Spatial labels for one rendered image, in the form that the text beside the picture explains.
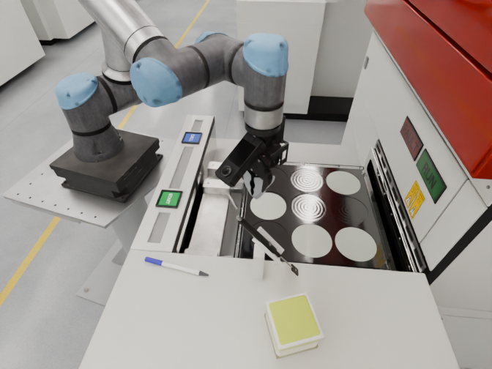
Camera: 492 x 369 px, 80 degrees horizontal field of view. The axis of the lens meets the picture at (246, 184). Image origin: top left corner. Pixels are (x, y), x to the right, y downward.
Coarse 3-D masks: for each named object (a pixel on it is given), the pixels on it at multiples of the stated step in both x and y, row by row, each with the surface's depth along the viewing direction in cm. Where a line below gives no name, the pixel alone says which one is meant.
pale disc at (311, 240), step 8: (312, 224) 77; (296, 232) 75; (304, 232) 75; (312, 232) 75; (320, 232) 75; (296, 240) 73; (304, 240) 73; (312, 240) 73; (320, 240) 73; (328, 240) 73; (296, 248) 71; (304, 248) 71; (312, 248) 71; (320, 248) 71; (328, 248) 71; (312, 256) 70; (320, 256) 70
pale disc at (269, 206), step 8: (256, 200) 82; (264, 200) 82; (272, 200) 83; (280, 200) 83; (256, 208) 80; (264, 208) 80; (272, 208) 80; (280, 208) 80; (264, 216) 78; (272, 216) 78; (280, 216) 78
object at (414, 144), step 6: (408, 126) 71; (402, 132) 74; (408, 132) 71; (408, 138) 71; (414, 138) 68; (408, 144) 71; (414, 144) 67; (420, 144) 65; (414, 150) 67; (414, 156) 67
